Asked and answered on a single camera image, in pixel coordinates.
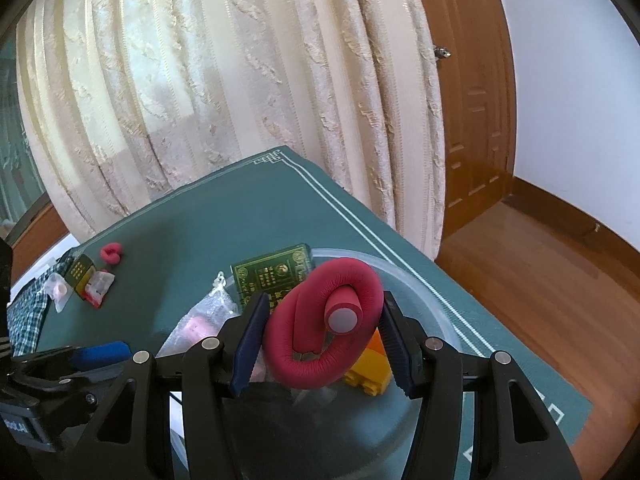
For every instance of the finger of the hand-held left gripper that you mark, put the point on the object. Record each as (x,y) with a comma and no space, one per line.
(75,377)
(100,352)

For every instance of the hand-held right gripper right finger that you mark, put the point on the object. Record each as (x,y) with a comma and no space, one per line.
(397,345)

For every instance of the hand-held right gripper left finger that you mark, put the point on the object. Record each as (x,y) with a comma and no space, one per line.
(250,345)

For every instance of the yellow toy block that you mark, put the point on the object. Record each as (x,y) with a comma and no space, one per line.
(367,370)

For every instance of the bagged white pink socks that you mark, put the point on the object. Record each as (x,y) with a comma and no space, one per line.
(205,320)

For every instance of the pink foam hair curler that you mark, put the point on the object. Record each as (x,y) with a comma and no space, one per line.
(300,360)
(107,254)

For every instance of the clear plastic container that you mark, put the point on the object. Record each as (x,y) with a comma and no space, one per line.
(425,295)

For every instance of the large green yellow box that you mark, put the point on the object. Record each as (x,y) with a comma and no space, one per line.
(270,272)

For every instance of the red white packet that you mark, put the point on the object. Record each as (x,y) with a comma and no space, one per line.
(97,287)

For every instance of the blue plaid cloth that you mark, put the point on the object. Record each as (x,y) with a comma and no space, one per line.
(27,320)

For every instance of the small bag with pink item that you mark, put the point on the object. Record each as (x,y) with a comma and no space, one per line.
(59,290)

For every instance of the small green box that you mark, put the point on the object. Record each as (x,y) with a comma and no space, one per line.
(80,270)

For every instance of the green tablecloth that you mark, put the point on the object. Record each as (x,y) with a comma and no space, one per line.
(200,220)

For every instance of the brown wooden door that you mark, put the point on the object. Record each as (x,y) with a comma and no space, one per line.
(475,135)

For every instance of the cream patterned curtain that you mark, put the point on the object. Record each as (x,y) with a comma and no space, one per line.
(225,85)

